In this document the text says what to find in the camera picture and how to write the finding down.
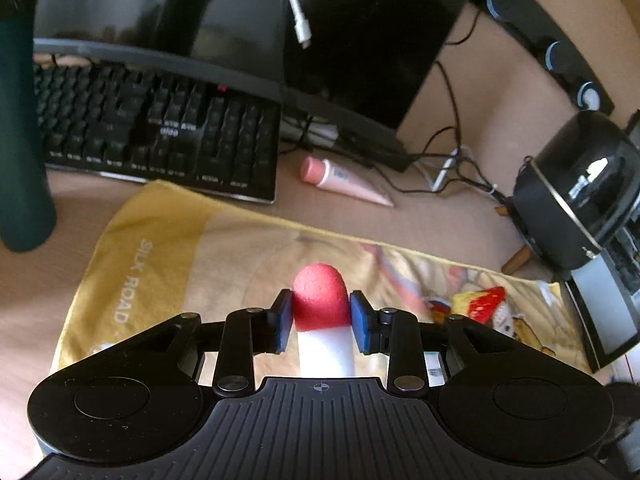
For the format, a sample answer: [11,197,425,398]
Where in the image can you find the white USB cable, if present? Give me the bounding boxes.
[276,0,314,50]

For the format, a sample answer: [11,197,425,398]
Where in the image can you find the dark green thermos bottle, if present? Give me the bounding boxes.
[0,0,56,252]

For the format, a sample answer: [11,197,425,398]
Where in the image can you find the pink cream tube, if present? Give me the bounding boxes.
[299,156,395,208]

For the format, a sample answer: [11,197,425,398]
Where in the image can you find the blue wet wipes pack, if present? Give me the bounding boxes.
[424,352,446,387]

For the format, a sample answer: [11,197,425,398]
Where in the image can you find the red white foam rocket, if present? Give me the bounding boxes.
[292,263,355,378]

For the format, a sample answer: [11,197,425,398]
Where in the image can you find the crochet doll red hat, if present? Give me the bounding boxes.
[450,286,515,338]

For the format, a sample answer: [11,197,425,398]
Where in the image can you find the black keyboard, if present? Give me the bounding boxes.
[32,61,281,204]

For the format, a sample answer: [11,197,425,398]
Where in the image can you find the white PC case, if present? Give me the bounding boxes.
[564,109,640,375]

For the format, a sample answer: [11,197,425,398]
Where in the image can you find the yellow printed towel mat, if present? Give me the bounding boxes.
[52,183,588,370]

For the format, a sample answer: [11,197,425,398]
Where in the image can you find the black cables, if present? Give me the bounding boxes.
[278,8,516,212]

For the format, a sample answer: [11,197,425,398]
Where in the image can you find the black computer monitor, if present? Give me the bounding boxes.
[35,0,470,171]

